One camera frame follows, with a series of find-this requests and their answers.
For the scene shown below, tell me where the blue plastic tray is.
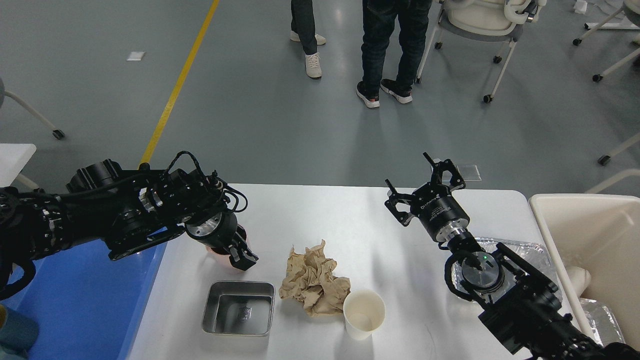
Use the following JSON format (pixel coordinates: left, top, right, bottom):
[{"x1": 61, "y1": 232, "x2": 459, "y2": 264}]
[{"x1": 3, "y1": 240, "x2": 166, "y2": 360}]

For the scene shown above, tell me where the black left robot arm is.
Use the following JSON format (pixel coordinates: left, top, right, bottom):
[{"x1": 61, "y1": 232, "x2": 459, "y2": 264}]
[{"x1": 0, "y1": 156, "x2": 259, "y2": 299}]

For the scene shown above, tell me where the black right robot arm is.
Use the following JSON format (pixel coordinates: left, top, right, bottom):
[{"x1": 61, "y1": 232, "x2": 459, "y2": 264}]
[{"x1": 384, "y1": 153, "x2": 639, "y2": 360}]

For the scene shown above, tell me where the clear floor plate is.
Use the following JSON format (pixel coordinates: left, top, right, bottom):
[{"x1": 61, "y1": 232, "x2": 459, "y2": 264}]
[{"x1": 456, "y1": 164, "x2": 482, "y2": 182}]

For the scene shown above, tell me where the cream plastic bin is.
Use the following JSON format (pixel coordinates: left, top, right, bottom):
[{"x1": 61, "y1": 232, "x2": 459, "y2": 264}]
[{"x1": 529, "y1": 193, "x2": 640, "y2": 349}]

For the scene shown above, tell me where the person with white sneakers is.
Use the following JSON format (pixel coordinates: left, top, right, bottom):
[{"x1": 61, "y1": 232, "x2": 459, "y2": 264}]
[{"x1": 290, "y1": 0, "x2": 327, "y2": 79}]

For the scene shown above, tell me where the aluminium foil tray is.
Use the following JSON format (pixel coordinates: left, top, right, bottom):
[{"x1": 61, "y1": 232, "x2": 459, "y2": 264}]
[{"x1": 476, "y1": 237, "x2": 626, "y2": 346}]

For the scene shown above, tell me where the white grey office chair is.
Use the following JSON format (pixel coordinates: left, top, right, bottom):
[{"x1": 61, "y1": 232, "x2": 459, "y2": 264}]
[{"x1": 414, "y1": 0, "x2": 547, "y2": 104}]

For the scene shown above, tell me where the crumpled brown paper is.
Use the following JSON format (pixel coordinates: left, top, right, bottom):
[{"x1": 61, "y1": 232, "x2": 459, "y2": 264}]
[{"x1": 278, "y1": 239, "x2": 351, "y2": 317}]

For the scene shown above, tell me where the person with black sneakers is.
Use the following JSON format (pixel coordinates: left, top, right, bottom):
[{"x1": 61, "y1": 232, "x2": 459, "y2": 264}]
[{"x1": 356, "y1": 0, "x2": 433, "y2": 109}]

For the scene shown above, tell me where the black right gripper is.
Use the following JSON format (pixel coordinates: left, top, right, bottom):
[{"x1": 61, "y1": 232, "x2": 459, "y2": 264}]
[{"x1": 384, "y1": 152, "x2": 470, "y2": 244}]

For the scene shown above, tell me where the pink plastic mug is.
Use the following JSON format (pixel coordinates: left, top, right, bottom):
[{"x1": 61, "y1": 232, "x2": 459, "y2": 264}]
[{"x1": 205, "y1": 245, "x2": 242, "y2": 272}]

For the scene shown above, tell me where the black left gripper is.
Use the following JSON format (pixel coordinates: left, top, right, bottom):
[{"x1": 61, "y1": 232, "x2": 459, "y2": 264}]
[{"x1": 185, "y1": 210, "x2": 259, "y2": 271}]

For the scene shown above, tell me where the white paper cup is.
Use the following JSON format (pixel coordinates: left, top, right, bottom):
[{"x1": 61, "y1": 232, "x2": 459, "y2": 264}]
[{"x1": 343, "y1": 289, "x2": 386, "y2": 341}]

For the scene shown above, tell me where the square stainless steel tray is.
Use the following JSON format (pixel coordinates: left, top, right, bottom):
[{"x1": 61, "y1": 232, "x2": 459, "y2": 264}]
[{"x1": 202, "y1": 280, "x2": 275, "y2": 337}]

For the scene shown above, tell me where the white chair legs right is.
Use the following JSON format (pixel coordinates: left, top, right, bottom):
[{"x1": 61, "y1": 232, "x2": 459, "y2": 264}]
[{"x1": 572, "y1": 0, "x2": 640, "y2": 167}]

